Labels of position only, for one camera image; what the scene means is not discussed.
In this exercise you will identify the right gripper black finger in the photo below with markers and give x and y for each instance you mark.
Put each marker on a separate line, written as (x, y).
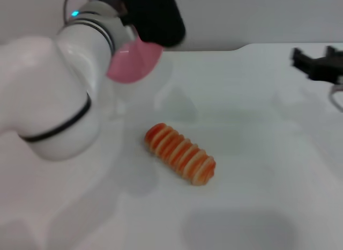
(301, 62)
(332, 51)

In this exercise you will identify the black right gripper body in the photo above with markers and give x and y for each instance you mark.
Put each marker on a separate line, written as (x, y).
(327, 70)

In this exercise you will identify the orange striped toy bread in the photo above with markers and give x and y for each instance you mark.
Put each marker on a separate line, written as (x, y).
(179, 153)

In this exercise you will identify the pink plastic bowl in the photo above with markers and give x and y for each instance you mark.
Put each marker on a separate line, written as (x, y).
(134, 62)

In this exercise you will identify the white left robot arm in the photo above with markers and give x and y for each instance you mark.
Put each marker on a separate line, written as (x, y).
(40, 86)

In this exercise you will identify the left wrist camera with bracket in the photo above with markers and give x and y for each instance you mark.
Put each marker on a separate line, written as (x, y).
(158, 16)

